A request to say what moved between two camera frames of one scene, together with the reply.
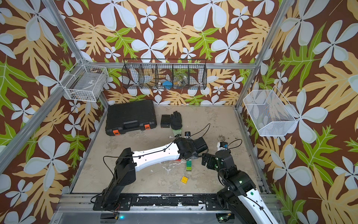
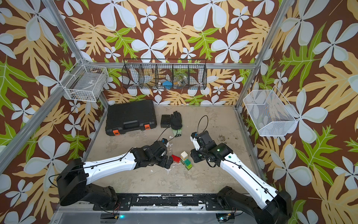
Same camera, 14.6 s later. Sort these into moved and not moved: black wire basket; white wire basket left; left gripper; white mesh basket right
Moved: left gripper
Not moved: white wire basket left; black wire basket; white mesh basket right
